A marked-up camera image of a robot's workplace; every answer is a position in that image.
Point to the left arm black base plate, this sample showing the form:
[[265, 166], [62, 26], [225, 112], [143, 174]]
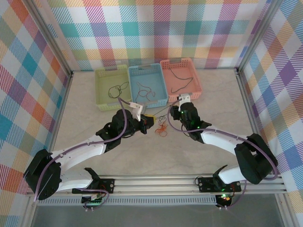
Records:
[[106, 185]]

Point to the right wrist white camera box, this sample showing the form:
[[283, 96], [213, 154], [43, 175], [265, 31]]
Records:
[[184, 99]]

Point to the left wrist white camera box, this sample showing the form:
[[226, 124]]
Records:
[[136, 110]]

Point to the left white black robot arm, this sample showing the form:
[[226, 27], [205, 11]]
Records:
[[78, 151]]

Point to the blue plastic basket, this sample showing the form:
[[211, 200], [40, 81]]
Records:
[[148, 78]]

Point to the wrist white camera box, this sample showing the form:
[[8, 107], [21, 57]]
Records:
[[136, 110], [184, 99]]

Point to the left aluminium frame post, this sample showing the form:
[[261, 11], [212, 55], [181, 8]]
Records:
[[49, 35]]

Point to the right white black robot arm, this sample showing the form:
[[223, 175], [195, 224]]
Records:
[[255, 163]]

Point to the aluminium frame post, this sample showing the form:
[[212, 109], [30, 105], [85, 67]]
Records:
[[258, 35], [49, 35]]

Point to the pink plastic basket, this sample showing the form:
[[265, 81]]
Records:
[[181, 71]]

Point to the right aluminium frame post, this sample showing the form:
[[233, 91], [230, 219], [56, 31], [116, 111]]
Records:
[[258, 35]]

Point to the aluminium side rail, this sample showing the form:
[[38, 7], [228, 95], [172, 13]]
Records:
[[251, 106], [60, 106]]

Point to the aluminium mounting rail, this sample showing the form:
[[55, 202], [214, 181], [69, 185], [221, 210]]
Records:
[[154, 184]]

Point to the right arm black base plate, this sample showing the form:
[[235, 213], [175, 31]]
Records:
[[206, 184]]

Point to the right aluminium side rail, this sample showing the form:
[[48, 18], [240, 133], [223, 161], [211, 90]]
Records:
[[251, 106]]

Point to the left aluminium side rail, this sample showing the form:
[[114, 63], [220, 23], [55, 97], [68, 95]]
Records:
[[60, 106]]

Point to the green plastic basket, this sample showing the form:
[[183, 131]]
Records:
[[104, 78]]

